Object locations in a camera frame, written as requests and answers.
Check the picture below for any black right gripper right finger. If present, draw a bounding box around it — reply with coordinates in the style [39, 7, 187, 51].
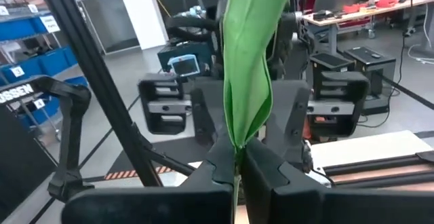
[239, 136, 434, 224]

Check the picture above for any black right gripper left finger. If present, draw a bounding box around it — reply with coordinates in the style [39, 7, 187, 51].
[61, 135, 237, 224]

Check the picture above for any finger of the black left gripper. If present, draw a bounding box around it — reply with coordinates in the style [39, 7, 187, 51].
[262, 80, 311, 164]
[191, 85, 225, 147]

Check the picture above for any red artificial tulip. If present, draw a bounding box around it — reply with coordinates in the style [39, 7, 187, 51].
[220, 0, 296, 218]

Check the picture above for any teal framed tablet screen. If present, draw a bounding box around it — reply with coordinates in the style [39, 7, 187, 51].
[167, 54, 201, 78]

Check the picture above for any black flat equipment case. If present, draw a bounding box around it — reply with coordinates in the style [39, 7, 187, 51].
[343, 46, 397, 116]
[309, 52, 353, 79]

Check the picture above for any wooden top workbench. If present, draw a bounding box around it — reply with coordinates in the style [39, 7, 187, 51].
[301, 0, 434, 57]

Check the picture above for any blue storage bin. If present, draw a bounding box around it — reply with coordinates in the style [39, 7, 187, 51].
[33, 45, 79, 78]

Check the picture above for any orange plastic part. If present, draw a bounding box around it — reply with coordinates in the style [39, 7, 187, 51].
[375, 0, 400, 9]
[342, 3, 366, 14]

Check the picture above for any blue bin with white label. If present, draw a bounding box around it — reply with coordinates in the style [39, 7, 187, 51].
[0, 15, 61, 42]

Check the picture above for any grey metal shelf rack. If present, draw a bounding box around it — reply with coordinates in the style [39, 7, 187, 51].
[0, 0, 82, 140]

